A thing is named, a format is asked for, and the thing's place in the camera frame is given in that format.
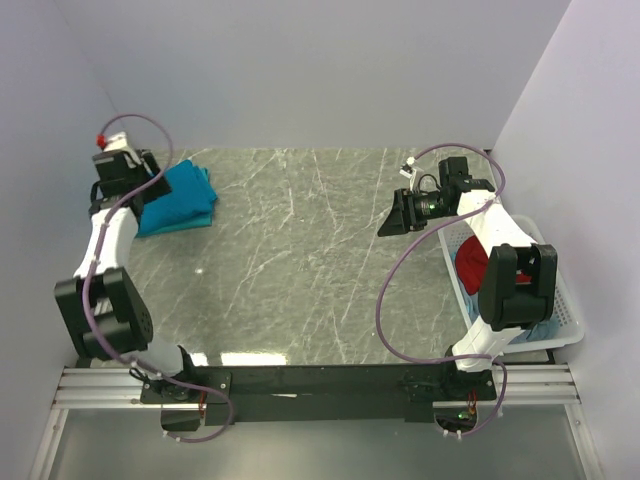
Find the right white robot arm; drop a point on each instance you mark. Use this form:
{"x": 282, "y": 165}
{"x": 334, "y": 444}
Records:
{"x": 517, "y": 290}

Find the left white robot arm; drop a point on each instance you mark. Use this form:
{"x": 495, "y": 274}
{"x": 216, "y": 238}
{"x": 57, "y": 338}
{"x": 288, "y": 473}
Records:
{"x": 101, "y": 285}

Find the folded teal t-shirt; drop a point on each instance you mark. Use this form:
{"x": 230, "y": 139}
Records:
{"x": 180, "y": 225}

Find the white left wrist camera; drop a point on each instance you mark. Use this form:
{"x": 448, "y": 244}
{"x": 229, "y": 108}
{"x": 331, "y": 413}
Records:
{"x": 119, "y": 143}

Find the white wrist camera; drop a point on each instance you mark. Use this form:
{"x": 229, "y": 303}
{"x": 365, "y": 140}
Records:
{"x": 411, "y": 171}
{"x": 119, "y": 143}

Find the light blue t-shirt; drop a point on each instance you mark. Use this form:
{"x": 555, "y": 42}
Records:
{"x": 544, "y": 330}

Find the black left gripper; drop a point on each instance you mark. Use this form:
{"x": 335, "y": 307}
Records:
{"x": 141, "y": 168}

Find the aluminium rail frame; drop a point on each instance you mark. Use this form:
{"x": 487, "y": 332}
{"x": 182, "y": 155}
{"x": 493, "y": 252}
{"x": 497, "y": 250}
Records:
{"x": 292, "y": 272}

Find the white plastic laundry basket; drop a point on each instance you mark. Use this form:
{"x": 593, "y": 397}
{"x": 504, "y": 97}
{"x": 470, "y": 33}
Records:
{"x": 571, "y": 323}

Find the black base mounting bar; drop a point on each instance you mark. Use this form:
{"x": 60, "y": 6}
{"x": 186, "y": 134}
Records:
{"x": 335, "y": 392}

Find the red t-shirt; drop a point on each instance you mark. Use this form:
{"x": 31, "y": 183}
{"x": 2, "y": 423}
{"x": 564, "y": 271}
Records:
{"x": 471, "y": 261}

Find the blue polo t-shirt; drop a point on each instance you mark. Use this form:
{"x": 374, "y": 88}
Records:
{"x": 191, "y": 199}

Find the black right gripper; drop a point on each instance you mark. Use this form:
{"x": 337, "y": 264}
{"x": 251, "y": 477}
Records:
{"x": 403, "y": 217}

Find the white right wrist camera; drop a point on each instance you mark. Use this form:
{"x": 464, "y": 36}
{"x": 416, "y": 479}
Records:
{"x": 411, "y": 171}

